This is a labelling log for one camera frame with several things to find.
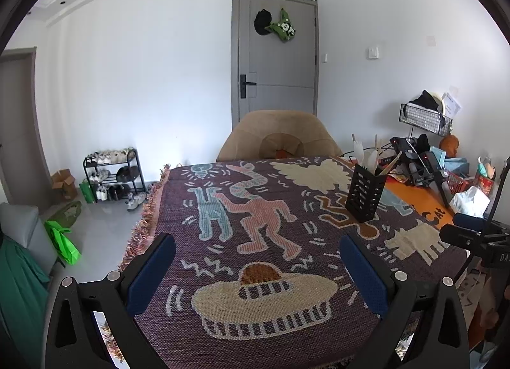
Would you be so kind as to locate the red plastic basket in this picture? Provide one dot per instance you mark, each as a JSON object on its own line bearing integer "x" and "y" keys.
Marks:
{"x": 458, "y": 181}

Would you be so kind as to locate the grey sofa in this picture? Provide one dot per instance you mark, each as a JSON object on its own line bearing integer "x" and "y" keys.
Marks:
{"x": 24, "y": 225}

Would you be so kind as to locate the black slotted utensil holder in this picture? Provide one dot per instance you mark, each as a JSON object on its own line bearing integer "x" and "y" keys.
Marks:
{"x": 364, "y": 197}

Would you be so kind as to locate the plain grey door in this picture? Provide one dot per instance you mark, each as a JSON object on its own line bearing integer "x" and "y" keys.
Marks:
{"x": 20, "y": 134}

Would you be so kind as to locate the printed woven blanket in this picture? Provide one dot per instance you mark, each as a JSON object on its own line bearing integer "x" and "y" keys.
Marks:
{"x": 259, "y": 241}

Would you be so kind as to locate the green floor mat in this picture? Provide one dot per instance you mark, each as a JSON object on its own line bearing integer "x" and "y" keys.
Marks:
{"x": 69, "y": 211}

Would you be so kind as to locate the bright green shopping bag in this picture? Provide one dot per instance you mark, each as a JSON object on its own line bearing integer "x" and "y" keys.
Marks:
{"x": 63, "y": 243}

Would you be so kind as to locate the grey white sneaker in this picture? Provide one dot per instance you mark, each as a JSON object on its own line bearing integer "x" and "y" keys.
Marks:
{"x": 132, "y": 204}
{"x": 142, "y": 198}

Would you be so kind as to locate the cardboard box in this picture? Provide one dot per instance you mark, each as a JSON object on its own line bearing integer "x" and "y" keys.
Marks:
{"x": 63, "y": 185}

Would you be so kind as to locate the beige round plate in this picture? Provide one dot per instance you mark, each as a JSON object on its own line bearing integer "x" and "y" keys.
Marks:
{"x": 442, "y": 101}

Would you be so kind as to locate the row of assorted shoes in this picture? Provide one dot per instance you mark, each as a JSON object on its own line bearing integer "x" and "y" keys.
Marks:
{"x": 107, "y": 156}

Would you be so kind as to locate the bunch of wooden chopsticks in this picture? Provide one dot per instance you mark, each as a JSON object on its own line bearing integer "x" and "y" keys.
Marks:
{"x": 390, "y": 164}

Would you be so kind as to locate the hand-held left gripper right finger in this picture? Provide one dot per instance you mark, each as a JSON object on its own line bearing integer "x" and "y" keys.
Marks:
{"x": 364, "y": 273}

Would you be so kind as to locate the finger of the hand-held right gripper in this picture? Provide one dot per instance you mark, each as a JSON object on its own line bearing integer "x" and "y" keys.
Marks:
{"x": 458, "y": 235}
{"x": 468, "y": 221}

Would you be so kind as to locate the white plastic bag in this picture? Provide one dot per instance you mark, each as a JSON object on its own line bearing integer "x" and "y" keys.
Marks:
{"x": 470, "y": 201}

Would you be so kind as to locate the black spare gripper device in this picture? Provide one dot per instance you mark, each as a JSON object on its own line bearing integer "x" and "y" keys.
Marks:
{"x": 438, "y": 177}
{"x": 414, "y": 166}

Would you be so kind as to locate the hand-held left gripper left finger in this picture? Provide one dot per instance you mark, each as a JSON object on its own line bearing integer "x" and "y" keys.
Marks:
{"x": 153, "y": 269}

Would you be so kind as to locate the dark green cloth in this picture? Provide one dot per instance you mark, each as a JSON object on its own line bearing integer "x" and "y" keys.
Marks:
{"x": 20, "y": 293}

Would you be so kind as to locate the orange plush toy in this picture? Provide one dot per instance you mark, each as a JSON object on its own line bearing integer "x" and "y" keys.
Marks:
{"x": 449, "y": 145}

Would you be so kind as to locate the printed green bag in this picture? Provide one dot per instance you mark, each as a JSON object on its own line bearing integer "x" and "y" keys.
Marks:
{"x": 87, "y": 191}

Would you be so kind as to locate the white light switch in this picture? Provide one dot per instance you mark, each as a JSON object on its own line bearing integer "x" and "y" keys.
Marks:
{"x": 372, "y": 52}

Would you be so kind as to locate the green panda bag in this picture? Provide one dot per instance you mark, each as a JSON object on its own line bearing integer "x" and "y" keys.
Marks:
{"x": 285, "y": 28}

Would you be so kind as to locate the white paper sheet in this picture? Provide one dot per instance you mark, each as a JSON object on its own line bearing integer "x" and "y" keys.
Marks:
{"x": 452, "y": 104}

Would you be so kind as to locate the black cloth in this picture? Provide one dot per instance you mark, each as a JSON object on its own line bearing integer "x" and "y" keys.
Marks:
{"x": 426, "y": 100}

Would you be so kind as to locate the black shoe rack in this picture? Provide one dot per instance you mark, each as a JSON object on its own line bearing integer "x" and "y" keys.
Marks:
{"x": 141, "y": 177}

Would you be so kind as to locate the orange and red mat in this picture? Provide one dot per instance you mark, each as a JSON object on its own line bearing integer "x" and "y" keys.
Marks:
{"x": 418, "y": 197}

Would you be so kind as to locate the grey panelled door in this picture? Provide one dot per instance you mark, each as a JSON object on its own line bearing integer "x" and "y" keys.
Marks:
{"x": 279, "y": 58}

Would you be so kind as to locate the teal tissue box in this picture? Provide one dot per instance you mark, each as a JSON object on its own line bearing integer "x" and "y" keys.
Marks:
{"x": 438, "y": 156}

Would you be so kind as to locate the tan upholstered chair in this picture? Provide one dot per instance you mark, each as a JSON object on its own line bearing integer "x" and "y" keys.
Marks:
{"x": 247, "y": 134}

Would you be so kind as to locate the black hat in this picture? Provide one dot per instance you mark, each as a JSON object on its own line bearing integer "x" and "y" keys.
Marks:
{"x": 263, "y": 22}

